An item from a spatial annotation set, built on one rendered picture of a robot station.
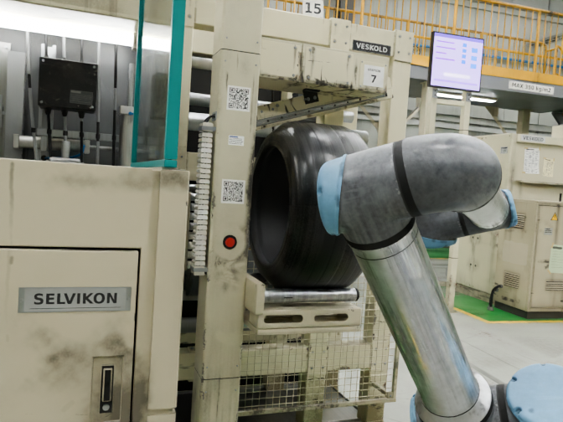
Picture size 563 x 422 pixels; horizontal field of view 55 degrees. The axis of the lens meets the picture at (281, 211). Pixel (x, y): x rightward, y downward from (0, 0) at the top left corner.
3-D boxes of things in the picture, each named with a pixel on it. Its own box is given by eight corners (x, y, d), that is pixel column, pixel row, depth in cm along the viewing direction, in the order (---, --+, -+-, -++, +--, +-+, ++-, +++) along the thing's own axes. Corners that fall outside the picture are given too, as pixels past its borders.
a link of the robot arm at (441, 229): (466, 244, 128) (452, 194, 127) (417, 254, 132) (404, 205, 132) (467, 237, 136) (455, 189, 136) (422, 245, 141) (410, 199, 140)
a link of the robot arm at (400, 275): (518, 481, 107) (402, 170, 71) (429, 483, 114) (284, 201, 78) (508, 413, 119) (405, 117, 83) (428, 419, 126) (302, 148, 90)
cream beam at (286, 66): (242, 74, 196) (245, 33, 195) (224, 84, 219) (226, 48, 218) (388, 95, 217) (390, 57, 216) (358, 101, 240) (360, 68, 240)
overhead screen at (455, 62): (429, 85, 548) (433, 30, 545) (426, 86, 553) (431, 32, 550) (480, 92, 566) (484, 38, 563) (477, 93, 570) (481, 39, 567)
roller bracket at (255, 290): (255, 316, 164) (257, 284, 164) (222, 289, 202) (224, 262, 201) (265, 316, 166) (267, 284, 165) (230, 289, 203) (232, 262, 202)
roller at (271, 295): (259, 305, 169) (260, 290, 168) (255, 300, 173) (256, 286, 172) (358, 303, 181) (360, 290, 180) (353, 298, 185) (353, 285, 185)
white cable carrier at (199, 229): (193, 275, 170) (202, 121, 167) (190, 272, 174) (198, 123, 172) (207, 275, 171) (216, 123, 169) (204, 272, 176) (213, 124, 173)
